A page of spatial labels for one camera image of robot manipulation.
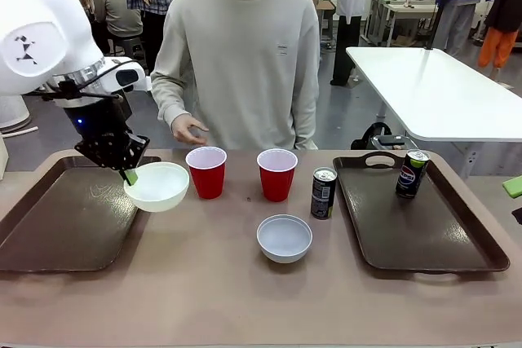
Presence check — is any black stand pole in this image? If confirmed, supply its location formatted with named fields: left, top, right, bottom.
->
left=423, top=0, right=454, bottom=51

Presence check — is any red plastic cup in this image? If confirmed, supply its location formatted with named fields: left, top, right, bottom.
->
left=185, top=146, right=228, bottom=200
left=256, top=148, right=299, bottom=203

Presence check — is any person in orange trousers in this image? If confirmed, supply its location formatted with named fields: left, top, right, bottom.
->
left=476, top=0, right=522, bottom=70

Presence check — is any black Pepsi can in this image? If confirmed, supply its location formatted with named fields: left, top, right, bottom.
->
left=395, top=149, right=431, bottom=200
left=310, top=166, right=338, bottom=220

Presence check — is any person's right forearm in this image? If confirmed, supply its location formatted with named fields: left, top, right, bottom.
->
left=150, top=66, right=192, bottom=127

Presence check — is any metal stool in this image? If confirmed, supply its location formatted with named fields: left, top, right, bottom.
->
left=108, top=36, right=148, bottom=68

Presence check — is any person's left forearm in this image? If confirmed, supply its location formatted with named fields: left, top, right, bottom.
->
left=291, top=78, right=320, bottom=151

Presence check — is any white tube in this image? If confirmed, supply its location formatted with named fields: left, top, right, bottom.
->
left=0, top=125, right=40, bottom=136

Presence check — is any white plastic bowl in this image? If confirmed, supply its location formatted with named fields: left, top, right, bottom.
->
left=123, top=161, right=191, bottom=214
left=256, top=214, right=314, bottom=264

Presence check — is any black bag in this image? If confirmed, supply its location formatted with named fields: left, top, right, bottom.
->
left=350, top=121, right=409, bottom=152

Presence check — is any white side table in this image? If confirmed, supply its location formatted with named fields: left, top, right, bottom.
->
left=345, top=46, right=522, bottom=143

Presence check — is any person's right hand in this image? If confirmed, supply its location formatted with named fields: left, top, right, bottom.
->
left=170, top=112, right=210, bottom=145

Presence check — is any brown plastic tray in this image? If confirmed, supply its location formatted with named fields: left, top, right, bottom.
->
left=0, top=155, right=162, bottom=274
left=332, top=151, right=511, bottom=282

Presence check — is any person torso beige sweatshirt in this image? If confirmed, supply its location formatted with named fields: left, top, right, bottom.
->
left=150, top=0, right=321, bottom=152

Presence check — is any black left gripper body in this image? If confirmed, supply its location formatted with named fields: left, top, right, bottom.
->
left=63, top=94, right=143, bottom=150

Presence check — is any grey workbench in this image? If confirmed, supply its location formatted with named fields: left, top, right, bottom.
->
left=365, top=0, right=441, bottom=47

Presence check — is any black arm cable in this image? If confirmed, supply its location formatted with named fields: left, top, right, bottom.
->
left=24, top=58, right=126, bottom=101

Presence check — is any beige box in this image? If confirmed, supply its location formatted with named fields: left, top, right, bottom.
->
left=0, top=134, right=9, bottom=183

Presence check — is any white round base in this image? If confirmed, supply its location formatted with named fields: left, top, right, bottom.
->
left=0, top=95, right=33, bottom=130

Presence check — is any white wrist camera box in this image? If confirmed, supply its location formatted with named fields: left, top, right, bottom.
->
left=97, top=58, right=154, bottom=95

